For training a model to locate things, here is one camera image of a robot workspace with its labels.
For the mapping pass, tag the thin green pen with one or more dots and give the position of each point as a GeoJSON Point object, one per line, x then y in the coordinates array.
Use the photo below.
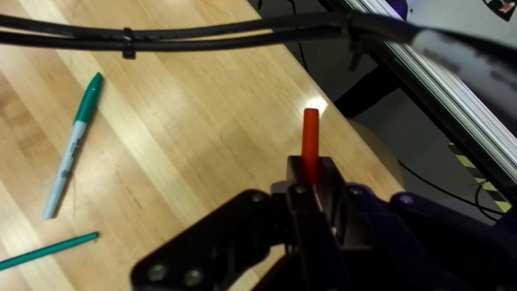
{"type": "Point", "coordinates": [53, 249]}

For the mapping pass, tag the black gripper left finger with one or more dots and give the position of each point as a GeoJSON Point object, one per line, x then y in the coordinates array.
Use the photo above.
{"type": "Point", "coordinates": [226, 247]}

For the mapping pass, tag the orange cap grey pen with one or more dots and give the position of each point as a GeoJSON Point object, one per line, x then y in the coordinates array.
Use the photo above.
{"type": "Point", "coordinates": [310, 134]}

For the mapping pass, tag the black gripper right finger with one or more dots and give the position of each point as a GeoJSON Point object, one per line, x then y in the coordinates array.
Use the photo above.
{"type": "Point", "coordinates": [420, 247]}

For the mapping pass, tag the aluminium frame rail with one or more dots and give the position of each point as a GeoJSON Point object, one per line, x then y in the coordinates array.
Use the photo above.
{"type": "Point", "coordinates": [473, 134]}

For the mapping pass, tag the green cap white marker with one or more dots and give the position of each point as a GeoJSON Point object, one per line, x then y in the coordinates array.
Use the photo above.
{"type": "Point", "coordinates": [89, 99]}

